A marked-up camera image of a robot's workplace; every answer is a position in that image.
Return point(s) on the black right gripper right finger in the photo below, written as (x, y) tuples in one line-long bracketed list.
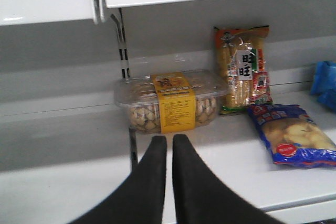
[(200, 197)]

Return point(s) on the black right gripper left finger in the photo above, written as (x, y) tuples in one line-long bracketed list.
[(140, 198)]

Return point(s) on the white supermarket shelf unit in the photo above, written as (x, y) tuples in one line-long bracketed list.
[(64, 142)]

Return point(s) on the clear cookie tub yellow label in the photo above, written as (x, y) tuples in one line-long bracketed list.
[(171, 102)]

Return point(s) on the blue snack bag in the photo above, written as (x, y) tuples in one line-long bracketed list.
[(291, 136)]

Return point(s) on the rice cracker bag orange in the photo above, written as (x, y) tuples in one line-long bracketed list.
[(241, 63)]

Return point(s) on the blue plastic package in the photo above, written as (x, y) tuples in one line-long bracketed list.
[(324, 83)]

